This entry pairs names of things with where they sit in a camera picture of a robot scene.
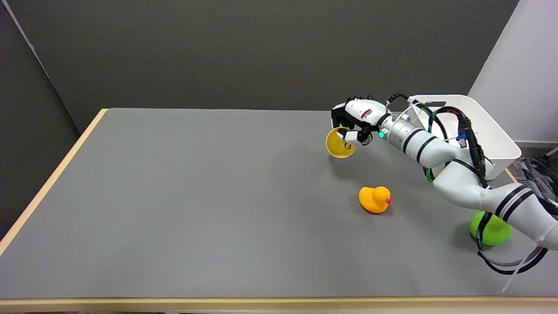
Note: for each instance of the black grey backpack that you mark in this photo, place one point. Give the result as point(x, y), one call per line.
point(537, 176)

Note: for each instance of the yellow rubber duck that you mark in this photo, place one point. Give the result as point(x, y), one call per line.
point(375, 199)

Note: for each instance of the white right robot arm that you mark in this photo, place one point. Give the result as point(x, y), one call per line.
point(457, 172)

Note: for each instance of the yellow plastic cup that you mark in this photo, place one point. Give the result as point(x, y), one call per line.
point(339, 144)

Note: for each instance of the green plastic cup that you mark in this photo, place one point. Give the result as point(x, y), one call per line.
point(495, 230)

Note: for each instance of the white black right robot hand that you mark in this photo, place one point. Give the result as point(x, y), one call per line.
point(360, 113)

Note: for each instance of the white plastic box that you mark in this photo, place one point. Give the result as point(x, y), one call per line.
point(488, 126)

